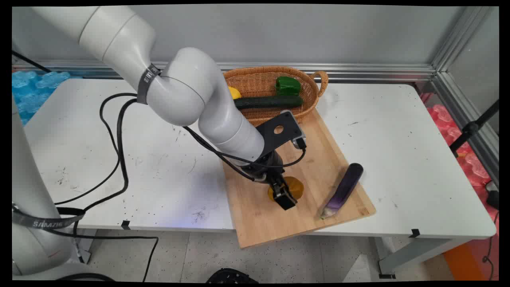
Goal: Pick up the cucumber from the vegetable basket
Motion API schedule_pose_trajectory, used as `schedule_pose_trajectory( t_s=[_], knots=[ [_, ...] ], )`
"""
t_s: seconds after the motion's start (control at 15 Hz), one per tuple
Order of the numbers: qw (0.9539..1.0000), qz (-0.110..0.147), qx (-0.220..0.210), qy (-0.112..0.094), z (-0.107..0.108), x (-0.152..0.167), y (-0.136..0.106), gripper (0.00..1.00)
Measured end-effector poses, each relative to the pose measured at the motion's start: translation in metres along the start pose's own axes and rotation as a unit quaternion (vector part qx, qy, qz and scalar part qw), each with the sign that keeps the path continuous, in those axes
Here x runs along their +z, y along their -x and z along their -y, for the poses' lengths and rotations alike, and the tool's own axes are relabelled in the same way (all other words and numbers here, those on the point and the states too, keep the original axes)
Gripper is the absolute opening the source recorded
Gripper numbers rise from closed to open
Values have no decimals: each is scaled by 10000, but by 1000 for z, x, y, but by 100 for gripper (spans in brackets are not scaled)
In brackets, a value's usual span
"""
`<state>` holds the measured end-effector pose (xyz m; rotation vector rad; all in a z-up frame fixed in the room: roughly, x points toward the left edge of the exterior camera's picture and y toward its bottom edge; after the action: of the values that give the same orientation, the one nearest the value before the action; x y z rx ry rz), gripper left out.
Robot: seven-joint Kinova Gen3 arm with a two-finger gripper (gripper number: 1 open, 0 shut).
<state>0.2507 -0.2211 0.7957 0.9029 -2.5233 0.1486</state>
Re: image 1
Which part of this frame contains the horizontal aluminium frame rail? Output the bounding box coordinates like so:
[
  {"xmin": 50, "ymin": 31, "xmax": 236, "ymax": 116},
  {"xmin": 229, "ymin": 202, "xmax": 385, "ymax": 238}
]
[{"xmin": 12, "ymin": 60, "xmax": 437, "ymax": 83}]

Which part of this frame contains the black device with cable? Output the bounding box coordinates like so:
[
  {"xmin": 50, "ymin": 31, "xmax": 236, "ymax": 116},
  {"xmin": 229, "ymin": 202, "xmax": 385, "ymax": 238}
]
[{"xmin": 481, "ymin": 181, "xmax": 499, "ymax": 280}]

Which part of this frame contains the grey table leg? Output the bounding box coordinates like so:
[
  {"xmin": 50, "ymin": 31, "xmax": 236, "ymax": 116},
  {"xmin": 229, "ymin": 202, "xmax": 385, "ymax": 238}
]
[{"xmin": 374, "ymin": 237, "xmax": 463, "ymax": 279}]

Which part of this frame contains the black tripod stand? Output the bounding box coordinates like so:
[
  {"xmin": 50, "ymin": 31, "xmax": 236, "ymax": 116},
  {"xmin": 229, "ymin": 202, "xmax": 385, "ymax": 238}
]
[{"xmin": 449, "ymin": 99, "xmax": 499, "ymax": 158}]

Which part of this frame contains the purple toy eggplant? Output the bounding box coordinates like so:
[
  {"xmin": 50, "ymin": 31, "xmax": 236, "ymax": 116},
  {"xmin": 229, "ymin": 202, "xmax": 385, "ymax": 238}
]
[{"xmin": 320, "ymin": 163, "xmax": 364, "ymax": 220}]

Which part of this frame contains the grey velcro strap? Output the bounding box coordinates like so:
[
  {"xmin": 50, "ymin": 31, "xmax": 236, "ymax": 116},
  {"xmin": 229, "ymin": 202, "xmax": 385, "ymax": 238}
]
[
  {"xmin": 137, "ymin": 63, "xmax": 161, "ymax": 105},
  {"xmin": 12, "ymin": 206, "xmax": 86, "ymax": 229}
]

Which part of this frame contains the orange floor panel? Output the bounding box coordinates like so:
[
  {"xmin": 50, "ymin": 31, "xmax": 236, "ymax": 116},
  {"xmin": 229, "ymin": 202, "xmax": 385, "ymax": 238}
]
[{"xmin": 443, "ymin": 242, "xmax": 489, "ymax": 282}]

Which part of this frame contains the dark green toy cucumber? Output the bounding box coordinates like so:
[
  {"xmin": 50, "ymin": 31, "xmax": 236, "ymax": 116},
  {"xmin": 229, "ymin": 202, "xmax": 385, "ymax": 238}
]
[{"xmin": 233, "ymin": 95, "xmax": 304, "ymax": 110}]

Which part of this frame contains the green toy bell pepper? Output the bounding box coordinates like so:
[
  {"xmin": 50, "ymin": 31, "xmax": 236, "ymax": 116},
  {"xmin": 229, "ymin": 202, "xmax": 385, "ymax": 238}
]
[{"xmin": 275, "ymin": 76, "xmax": 302, "ymax": 96}]

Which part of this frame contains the round black floor object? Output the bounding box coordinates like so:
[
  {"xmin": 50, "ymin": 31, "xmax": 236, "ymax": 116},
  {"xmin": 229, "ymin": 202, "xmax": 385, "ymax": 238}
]
[{"xmin": 206, "ymin": 268, "xmax": 259, "ymax": 283}]

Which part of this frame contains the blue foam floor mat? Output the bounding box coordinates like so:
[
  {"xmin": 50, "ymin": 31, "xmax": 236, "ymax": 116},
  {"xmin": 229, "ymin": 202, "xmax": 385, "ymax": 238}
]
[{"xmin": 12, "ymin": 71, "xmax": 83, "ymax": 126}]

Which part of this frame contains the slanted aluminium frame rail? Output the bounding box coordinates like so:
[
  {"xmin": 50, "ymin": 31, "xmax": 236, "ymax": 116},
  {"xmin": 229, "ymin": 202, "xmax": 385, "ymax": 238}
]
[{"xmin": 432, "ymin": 6, "xmax": 499, "ymax": 189}]

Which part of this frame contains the red foam floor mat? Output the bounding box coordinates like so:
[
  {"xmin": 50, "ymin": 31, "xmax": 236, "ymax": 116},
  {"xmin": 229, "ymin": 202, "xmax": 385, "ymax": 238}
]
[{"xmin": 418, "ymin": 93, "xmax": 499, "ymax": 236}]

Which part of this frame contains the orange brown toy potato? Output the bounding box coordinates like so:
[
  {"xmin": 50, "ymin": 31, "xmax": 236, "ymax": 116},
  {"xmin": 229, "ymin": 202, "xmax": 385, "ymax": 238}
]
[{"xmin": 267, "ymin": 176, "xmax": 304, "ymax": 203}]

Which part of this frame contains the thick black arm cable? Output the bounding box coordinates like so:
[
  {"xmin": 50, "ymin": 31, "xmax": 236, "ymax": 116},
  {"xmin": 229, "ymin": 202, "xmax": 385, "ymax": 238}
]
[{"xmin": 54, "ymin": 92, "xmax": 139, "ymax": 206}]

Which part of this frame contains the thin black camera cable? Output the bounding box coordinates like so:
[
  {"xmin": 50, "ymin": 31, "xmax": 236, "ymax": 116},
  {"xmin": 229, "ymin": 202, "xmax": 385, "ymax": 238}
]
[{"xmin": 182, "ymin": 126, "xmax": 307, "ymax": 182}]

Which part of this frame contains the black floor cable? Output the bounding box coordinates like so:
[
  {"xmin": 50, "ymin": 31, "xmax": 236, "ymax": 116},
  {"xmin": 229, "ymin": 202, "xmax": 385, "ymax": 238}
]
[{"xmin": 73, "ymin": 218, "xmax": 159, "ymax": 282}]

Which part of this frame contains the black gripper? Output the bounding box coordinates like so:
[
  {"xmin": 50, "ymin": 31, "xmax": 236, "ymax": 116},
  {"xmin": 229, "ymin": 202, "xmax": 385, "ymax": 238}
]
[{"xmin": 240, "ymin": 149, "xmax": 298, "ymax": 211}]

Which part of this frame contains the woven wicker basket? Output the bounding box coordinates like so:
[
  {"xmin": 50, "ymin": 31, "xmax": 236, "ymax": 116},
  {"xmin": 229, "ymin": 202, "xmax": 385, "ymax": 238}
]
[{"xmin": 222, "ymin": 66, "xmax": 329, "ymax": 127}]

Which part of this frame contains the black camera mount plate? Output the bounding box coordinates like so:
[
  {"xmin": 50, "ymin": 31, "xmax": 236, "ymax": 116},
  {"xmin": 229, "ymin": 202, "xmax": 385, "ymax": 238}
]
[{"xmin": 255, "ymin": 110, "xmax": 304, "ymax": 159}]

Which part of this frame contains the wooden cutting board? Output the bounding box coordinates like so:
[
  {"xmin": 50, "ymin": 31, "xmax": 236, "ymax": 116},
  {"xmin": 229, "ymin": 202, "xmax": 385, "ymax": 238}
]
[{"xmin": 222, "ymin": 108, "xmax": 377, "ymax": 250}]

